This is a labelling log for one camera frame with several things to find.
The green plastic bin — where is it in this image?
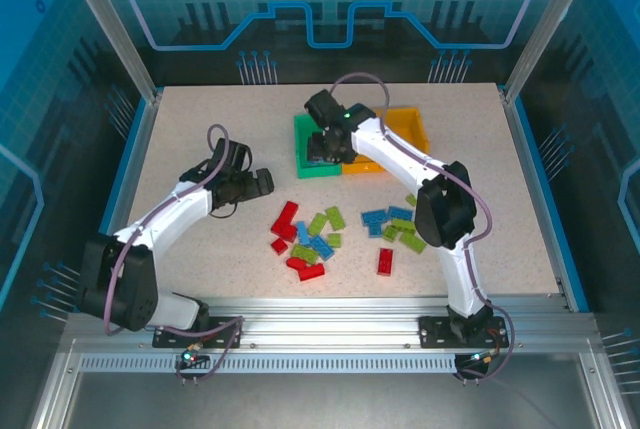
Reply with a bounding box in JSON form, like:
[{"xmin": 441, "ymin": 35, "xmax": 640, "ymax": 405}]
[{"xmin": 292, "ymin": 113, "xmax": 346, "ymax": 180}]

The yellow plastic bin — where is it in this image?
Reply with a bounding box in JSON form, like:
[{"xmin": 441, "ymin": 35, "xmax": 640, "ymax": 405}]
[
  {"xmin": 382, "ymin": 106, "xmax": 432, "ymax": 155},
  {"xmin": 342, "ymin": 107, "xmax": 389, "ymax": 176}
]

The long red lego brick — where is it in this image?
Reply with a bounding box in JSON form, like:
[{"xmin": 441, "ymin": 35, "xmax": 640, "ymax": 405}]
[{"xmin": 270, "ymin": 201, "xmax": 300, "ymax": 238}]

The blue table side panel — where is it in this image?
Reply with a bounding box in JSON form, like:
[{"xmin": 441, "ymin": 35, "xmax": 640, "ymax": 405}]
[
  {"xmin": 73, "ymin": 96, "xmax": 151, "ymax": 313},
  {"xmin": 514, "ymin": 96, "xmax": 591, "ymax": 313}
]

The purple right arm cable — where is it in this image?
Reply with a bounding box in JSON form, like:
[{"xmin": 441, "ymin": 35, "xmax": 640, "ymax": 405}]
[{"xmin": 331, "ymin": 72, "xmax": 516, "ymax": 383}]

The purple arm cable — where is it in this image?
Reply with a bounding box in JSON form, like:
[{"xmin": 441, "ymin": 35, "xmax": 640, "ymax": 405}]
[
  {"xmin": 102, "ymin": 123, "xmax": 246, "ymax": 386},
  {"xmin": 331, "ymin": 72, "xmax": 516, "ymax": 383}
]

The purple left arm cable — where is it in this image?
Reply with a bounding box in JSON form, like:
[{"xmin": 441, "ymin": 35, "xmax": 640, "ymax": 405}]
[{"xmin": 102, "ymin": 123, "xmax": 246, "ymax": 386}]

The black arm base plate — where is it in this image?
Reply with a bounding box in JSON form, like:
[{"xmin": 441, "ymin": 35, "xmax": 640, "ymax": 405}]
[
  {"xmin": 152, "ymin": 316, "xmax": 244, "ymax": 350},
  {"xmin": 418, "ymin": 314, "xmax": 510, "ymax": 349}
]

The aluminium frame cross rail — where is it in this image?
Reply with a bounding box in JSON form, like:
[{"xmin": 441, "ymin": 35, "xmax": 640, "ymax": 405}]
[{"xmin": 62, "ymin": 293, "xmax": 604, "ymax": 356}]

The cable connector with light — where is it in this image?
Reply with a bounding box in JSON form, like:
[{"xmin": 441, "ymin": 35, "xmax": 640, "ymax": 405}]
[
  {"xmin": 179, "ymin": 348, "xmax": 209, "ymax": 368},
  {"xmin": 467, "ymin": 348, "xmax": 501, "ymax": 366}
]

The slotted grey cable duct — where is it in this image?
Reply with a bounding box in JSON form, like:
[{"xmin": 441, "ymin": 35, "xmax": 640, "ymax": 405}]
[{"xmin": 78, "ymin": 354, "xmax": 464, "ymax": 375}]

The aluminium frame post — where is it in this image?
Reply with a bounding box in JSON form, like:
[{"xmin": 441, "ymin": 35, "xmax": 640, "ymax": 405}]
[
  {"xmin": 502, "ymin": 0, "xmax": 604, "ymax": 103},
  {"xmin": 54, "ymin": 0, "xmax": 164, "ymax": 103}
]

